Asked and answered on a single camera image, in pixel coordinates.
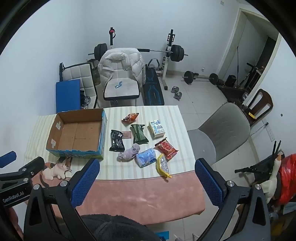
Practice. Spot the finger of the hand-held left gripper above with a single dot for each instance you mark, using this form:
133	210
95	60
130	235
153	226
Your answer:
33	165
8	158

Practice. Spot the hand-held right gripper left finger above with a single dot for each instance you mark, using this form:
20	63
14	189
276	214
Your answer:
85	180

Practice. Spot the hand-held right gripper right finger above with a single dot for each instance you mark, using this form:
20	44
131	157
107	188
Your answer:
208	183

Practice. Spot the cardboard box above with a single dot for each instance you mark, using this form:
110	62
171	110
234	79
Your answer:
78	136

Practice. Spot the yellow and silver packet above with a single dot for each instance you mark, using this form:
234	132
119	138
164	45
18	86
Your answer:
162	165

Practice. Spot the black packet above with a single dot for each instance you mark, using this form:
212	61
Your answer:
116	141

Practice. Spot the purple socks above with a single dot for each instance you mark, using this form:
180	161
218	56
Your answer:
128	153

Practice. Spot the red snack packet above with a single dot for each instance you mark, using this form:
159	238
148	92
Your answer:
166	148

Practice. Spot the light blue packet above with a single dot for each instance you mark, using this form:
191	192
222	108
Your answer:
145	157

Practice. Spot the dark green packet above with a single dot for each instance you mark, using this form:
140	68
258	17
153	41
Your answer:
139	134

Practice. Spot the white and blue tissue pack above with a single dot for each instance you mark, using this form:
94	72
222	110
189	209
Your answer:
156	128

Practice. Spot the orange snack packet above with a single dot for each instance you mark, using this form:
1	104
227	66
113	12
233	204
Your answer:
130	118

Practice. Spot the person's left hand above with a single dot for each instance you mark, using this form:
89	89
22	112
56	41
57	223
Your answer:
18	226

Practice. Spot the cat plush toy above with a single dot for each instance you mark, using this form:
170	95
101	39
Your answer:
56	170

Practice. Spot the black folding stand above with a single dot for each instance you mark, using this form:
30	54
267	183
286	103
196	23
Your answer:
259	168

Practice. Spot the dark fleece garment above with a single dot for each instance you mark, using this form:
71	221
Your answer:
115	228

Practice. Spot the grey upholstered chair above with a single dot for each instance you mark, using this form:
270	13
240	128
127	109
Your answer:
222	125

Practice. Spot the pink blanket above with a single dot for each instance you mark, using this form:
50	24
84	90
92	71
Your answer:
143	197

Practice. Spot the small brown card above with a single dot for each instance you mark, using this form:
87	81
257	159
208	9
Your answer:
127	135

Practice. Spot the white goose plush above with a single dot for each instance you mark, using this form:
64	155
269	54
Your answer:
270	185

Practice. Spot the blue foam mat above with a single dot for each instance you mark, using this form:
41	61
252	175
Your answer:
67	96

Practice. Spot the chrome weight plates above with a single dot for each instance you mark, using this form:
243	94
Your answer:
86	102

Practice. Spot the red bag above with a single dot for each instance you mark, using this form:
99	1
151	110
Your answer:
288	176

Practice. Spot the striped tablecloth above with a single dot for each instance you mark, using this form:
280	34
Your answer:
161	113

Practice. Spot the chrome dumbbell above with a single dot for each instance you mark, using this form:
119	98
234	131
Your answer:
178	95
175	89

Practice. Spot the dark wooden crate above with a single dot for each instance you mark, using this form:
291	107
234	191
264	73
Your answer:
231	92

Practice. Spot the white office chair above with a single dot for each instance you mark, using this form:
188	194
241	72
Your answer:
120	91

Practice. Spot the brown wooden chair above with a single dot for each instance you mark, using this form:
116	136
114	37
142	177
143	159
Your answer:
266	102

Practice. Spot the small blue packet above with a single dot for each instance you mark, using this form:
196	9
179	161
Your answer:
118	84

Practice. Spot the white padded chair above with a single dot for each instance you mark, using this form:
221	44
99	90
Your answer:
76	73

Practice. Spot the black bag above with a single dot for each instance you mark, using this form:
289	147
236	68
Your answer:
230	80

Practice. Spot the black weight bench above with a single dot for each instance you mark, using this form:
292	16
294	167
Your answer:
152	92

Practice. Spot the short barbell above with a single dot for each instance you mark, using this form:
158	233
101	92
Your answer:
188	77

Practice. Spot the white puffer jacket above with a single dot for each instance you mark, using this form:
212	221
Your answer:
108	69

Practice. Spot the kick scooter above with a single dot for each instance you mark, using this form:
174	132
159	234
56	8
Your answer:
251	74

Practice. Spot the white barbell rack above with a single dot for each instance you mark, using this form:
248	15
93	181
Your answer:
168	59

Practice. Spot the barbell with black plates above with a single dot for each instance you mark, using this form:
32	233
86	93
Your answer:
100	51

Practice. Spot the wall socket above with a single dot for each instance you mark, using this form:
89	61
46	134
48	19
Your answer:
271	134

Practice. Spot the white door frame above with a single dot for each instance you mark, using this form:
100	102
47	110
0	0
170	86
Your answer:
231	46

